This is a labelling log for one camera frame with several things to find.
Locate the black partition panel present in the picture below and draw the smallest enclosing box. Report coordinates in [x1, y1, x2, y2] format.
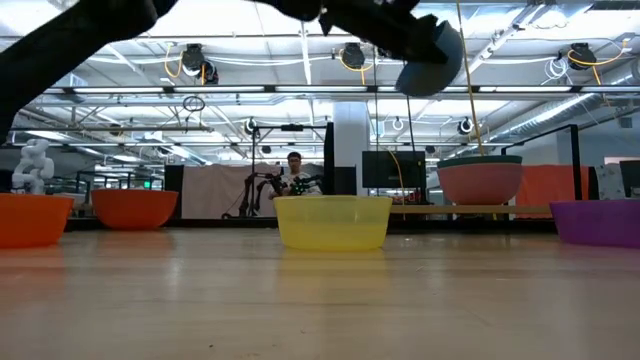
[163, 164, 185, 220]

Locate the orange curtain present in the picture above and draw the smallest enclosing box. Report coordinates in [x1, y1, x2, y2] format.
[513, 164, 592, 220]

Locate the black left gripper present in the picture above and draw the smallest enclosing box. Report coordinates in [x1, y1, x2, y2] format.
[252, 0, 449, 65]

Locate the yellow translucent bowl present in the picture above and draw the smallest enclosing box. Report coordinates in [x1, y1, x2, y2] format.
[273, 194, 394, 252]

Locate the orange round bowl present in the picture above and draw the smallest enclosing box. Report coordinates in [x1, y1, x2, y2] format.
[90, 188, 180, 232]

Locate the thin black cable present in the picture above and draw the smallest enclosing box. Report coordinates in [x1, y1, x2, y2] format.
[403, 93, 418, 201]

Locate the small orange tub bowl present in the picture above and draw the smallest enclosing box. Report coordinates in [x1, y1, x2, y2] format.
[0, 193, 75, 250]

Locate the white column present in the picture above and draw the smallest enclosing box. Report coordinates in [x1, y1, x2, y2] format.
[332, 102, 372, 197]

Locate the purple bowl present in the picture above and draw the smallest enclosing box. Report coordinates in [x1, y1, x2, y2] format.
[549, 199, 640, 249]

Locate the slate blue bowl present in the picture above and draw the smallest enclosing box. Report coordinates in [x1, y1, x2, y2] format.
[394, 18, 465, 99]

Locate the black ceiling cable reel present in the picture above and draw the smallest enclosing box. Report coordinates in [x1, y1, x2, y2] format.
[337, 41, 375, 85]
[555, 39, 630, 86]
[164, 42, 220, 86]

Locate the person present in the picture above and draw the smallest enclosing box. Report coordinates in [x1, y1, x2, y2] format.
[269, 151, 324, 198]

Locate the yellow cable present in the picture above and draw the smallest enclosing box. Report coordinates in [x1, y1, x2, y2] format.
[454, 0, 487, 158]

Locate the black monitor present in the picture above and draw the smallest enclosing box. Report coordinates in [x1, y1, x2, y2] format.
[361, 150, 428, 190]

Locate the black shelf side post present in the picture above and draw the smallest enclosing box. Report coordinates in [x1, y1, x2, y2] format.
[323, 121, 336, 197]
[501, 123, 582, 202]

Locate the pink bowl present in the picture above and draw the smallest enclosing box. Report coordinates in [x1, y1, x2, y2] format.
[437, 162, 524, 206]

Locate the silver air duct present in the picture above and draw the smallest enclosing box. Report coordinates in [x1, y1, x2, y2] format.
[492, 59, 640, 147]

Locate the pale pink curtain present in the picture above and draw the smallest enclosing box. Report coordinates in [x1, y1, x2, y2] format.
[180, 162, 282, 220]

